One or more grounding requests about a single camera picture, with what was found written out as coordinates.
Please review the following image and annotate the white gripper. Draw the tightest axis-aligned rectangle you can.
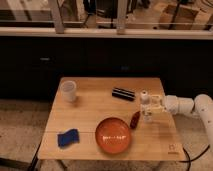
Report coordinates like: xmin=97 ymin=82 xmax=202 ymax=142
xmin=140 ymin=95 xmax=176 ymax=115

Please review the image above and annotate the clear plastic bottle white cap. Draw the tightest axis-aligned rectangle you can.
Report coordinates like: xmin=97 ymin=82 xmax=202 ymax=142
xmin=140 ymin=90 xmax=152 ymax=122

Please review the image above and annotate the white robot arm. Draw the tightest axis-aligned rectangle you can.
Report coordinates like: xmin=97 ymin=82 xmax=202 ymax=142
xmin=140 ymin=92 xmax=213 ymax=153

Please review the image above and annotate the dark red chili pepper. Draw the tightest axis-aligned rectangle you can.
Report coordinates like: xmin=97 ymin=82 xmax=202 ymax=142
xmin=130 ymin=111 xmax=140 ymax=129

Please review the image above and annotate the black rectangular box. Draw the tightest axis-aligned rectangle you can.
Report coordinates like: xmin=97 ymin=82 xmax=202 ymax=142
xmin=112 ymin=88 xmax=135 ymax=101

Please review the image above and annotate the orange round plate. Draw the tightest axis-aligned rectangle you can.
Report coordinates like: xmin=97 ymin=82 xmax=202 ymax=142
xmin=95 ymin=117 xmax=132 ymax=154

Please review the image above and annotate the wooden folding table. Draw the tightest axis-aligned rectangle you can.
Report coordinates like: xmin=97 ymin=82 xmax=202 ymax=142
xmin=38 ymin=77 xmax=184 ymax=161

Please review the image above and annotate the white plastic cup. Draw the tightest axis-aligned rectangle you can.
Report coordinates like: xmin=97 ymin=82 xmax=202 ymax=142
xmin=60 ymin=80 xmax=77 ymax=102

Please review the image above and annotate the blue sponge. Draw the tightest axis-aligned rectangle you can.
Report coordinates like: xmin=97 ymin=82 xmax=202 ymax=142
xmin=57 ymin=129 xmax=80 ymax=148

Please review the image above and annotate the cardboard box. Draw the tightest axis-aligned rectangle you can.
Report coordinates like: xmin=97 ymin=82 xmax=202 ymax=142
xmin=159 ymin=5 xmax=198 ymax=30

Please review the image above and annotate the black office chair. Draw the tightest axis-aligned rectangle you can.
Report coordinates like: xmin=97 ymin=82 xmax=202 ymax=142
xmin=82 ymin=0 xmax=138 ymax=29

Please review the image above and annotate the black cable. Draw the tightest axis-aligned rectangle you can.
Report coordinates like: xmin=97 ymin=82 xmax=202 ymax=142
xmin=181 ymin=144 xmax=213 ymax=171

